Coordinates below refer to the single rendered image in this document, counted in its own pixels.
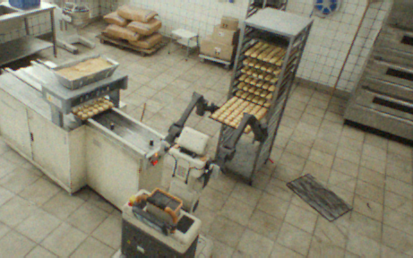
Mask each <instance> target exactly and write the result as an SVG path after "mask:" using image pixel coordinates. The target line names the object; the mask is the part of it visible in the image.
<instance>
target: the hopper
mask: <svg viewBox="0 0 413 258"><path fill-rule="evenodd" d="M98 58H101V59H103V60H105V61H106V62H107V63H110V64H111V65H113V66H110V67H107V68H105V69H102V70H100V71H98V72H94V73H91V74H88V75H86V76H82V77H80V78H77V79H75V80H73V81H71V80H69V79H67V78H65V76H63V75H60V72H62V71H66V70H68V69H70V68H72V67H75V66H81V65H84V64H86V63H87V62H90V61H92V60H94V59H98ZM119 64H120V63H119V62H117V61H116V60H115V59H112V58H109V57H107V56H105V55H103V54H101V53H97V54H95V55H93V56H88V57H84V58H81V59H79V60H76V61H74V62H69V63H66V64H62V65H58V66H55V67H52V68H49V70H51V71H52V73H53V74H54V75H55V77H56V78H57V79H58V80H59V82H60V84H61V85H64V86H65V87H66V88H68V89H69V90H76V89H78V88H80V87H82V86H84V85H88V84H91V83H92V82H95V81H100V80H101V79H104V78H106V77H110V76H111V75H112V74H113V73H114V72H115V69H116V68H117V67H118V66H119Z"/></svg>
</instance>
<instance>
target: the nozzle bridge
mask: <svg viewBox="0 0 413 258"><path fill-rule="evenodd" d="M110 83H111V89H110V90H109V91H107V90H106V86H107V85H108V86H109V88H110ZM103 86H104V90H106V91H104V93H101V89H102V87H103ZM41 89H42V97H43V100H44V101H45V102H46V103H48V104H50V113H51V121H52V123H55V124H56V125H57V126H58V127H63V126H64V118H63V113H64V114H66V115H69V114H71V110H74V109H76V108H80V107H81V106H84V105H86V104H89V103H91V102H92V101H94V100H96V99H101V98H103V97H105V96H107V95H109V97H110V98H111V99H114V100H115V101H119V100H120V90H127V89H128V74H126V73H122V72H120V71H119V70H117V69H115V72H114V73H113V74H112V75H111V76H110V77H106V78H104V79H101V80H100V81H95V82H92V83H91V84H88V85H84V86H82V87H80V88H78V89H76V90H69V89H68V88H66V87H65V86H64V85H61V84H60V82H59V80H54V81H52V82H48V83H45V84H41ZM97 89H99V93H100V94H99V95H97V94H96V90H97ZM92 90H93V94H94V96H93V97H94V98H92V97H91V96H90V92H91V91H92ZM86 93H88V97H89V96H90V98H88V99H86ZM84 95H85V99H84ZM81 96H82V99H83V101H82V102H81Z"/></svg>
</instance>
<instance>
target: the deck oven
mask: <svg viewBox="0 0 413 258"><path fill-rule="evenodd" d="M382 22H383V23H384V24H383V27H382V28H381V30H380V33H379V34H378V36H377V39H376V41H375V43H374V46H373V47H372V46H371V47H370V50H369V51H368V53H367V56H366V60H365V62H364V64H363V66H362V68H361V70H360V72H359V74H358V76H357V81H356V83H355V84H354V87H353V88H352V91H351V92H350V97H349V100H348V104H347V107H346V109H345V112H344V117H343V118H345V119H344V125H348V126H350V127H353V128H357V129H360V130H363V131H365V132H368V133H373V134H376V135H378V136H381V137H383V138H385V139H391V140H394V141H396V142H399V143H402V144H404V145H409V146H411V147H413V0H391V2H390V6H389V8H388V11H387V12H386V14H385V16H384V18H383V21H382ZM381 25H382V23H381ZM381 25H380V26H381Z"/></svg>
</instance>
